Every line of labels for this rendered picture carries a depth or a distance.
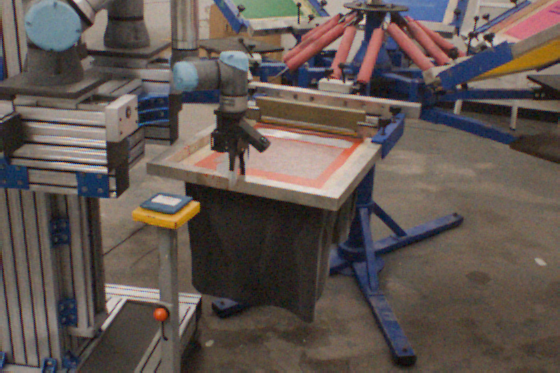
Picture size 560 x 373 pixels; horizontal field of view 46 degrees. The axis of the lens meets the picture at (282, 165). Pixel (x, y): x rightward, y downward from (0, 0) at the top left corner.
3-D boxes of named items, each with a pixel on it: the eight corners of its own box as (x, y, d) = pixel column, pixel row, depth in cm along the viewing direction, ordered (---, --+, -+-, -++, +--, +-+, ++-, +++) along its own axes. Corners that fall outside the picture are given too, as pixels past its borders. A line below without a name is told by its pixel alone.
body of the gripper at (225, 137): (222, 145, 187) (223, 103, 183) (250, 149, 185) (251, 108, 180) (210, 153, 181) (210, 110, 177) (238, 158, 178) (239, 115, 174)
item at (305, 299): (314, 326, 199) (323, 195, 184) (183, 292, 214) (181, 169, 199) (318, 321, 202) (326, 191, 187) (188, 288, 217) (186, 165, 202)
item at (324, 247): (317, 321, 201) (325, 193, 186) (306, 318, 202) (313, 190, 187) (358, 255, 241) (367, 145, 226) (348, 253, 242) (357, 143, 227)
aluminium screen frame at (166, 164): (336, 211, 174) (337, 198, 173) (146, 174, 194) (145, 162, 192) (400, 130, 243) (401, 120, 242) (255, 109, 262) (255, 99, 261)
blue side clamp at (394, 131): (383, 159, 216) (385, 139, 214) (369, 157, 218) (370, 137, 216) (403, 134, 243) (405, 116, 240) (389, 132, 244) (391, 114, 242)
